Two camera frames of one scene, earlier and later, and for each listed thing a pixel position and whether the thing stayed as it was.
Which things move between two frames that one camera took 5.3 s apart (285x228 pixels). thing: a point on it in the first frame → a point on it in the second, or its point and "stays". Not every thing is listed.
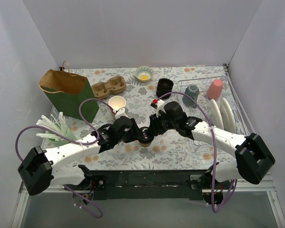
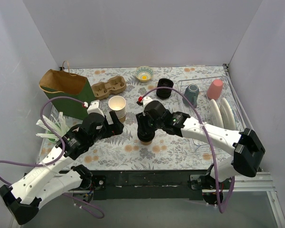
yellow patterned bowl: [144, 73] stays
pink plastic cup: [214, 89] stays
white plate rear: [228, 115] stays
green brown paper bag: [65, 91] stays
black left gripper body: [133, 129] → [112, 124]
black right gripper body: [154, 126] → [145, 131]
